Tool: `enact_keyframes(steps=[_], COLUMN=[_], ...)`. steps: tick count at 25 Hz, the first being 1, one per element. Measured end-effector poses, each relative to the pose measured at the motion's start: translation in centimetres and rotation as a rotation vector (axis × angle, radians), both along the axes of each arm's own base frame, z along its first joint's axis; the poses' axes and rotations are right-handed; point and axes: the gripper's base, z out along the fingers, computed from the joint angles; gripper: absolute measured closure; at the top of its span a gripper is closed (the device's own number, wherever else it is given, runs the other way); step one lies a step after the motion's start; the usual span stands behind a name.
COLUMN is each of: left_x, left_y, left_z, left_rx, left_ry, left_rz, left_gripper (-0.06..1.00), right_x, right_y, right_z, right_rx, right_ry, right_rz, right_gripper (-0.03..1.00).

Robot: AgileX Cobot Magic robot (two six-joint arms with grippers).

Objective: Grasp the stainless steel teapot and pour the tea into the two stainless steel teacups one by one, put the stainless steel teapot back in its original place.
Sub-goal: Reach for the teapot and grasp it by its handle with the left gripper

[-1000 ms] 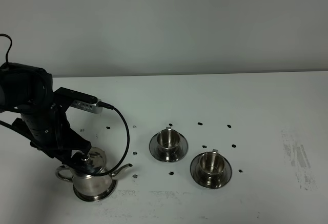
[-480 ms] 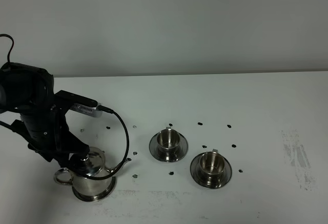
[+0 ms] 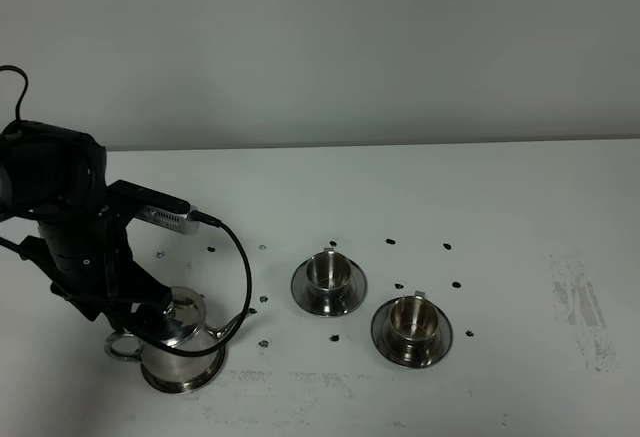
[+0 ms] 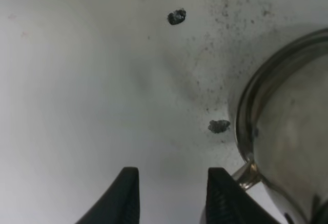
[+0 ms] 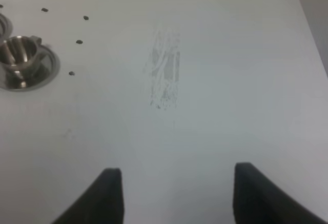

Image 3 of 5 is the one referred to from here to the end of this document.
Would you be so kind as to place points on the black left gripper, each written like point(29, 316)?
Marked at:
point(90, 263)

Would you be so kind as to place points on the stainless steel teapot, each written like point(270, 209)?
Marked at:
point(186, 331)

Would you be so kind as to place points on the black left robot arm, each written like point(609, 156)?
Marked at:
point(56, 178)

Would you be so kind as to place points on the steel teapot saucer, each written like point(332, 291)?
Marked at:
point(173, 374)

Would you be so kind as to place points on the left stainless steel teacup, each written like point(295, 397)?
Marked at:
point(328, 275)

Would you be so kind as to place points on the stainless steel teacup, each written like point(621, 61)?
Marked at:
point(328, 275)
point(412, 321)

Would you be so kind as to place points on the right stainless steel teacup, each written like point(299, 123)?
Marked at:
point(412, 321)

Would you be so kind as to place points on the left steel cup saucer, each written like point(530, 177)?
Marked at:
point(347, 304)

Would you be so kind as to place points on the steel cup saucer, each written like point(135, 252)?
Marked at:
point(347, 304)
point(411, 358)

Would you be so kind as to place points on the right steel cup saucer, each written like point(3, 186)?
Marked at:
point(411, 358)

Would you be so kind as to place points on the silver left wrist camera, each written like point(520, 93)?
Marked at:
point(179, 222)

